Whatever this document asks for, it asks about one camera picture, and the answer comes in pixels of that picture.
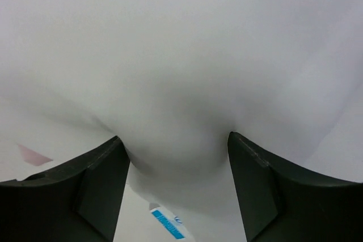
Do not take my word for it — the white pillow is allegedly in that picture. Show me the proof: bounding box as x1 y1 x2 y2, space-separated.
1 0 362 241

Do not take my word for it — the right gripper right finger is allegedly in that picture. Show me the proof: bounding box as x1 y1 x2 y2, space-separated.
227 132 362 241

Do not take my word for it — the pink and blue Frozen pillowcase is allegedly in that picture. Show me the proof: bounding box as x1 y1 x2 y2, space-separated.
16 144 53 167

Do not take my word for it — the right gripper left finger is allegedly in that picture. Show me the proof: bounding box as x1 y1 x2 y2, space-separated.
1 137 130 241

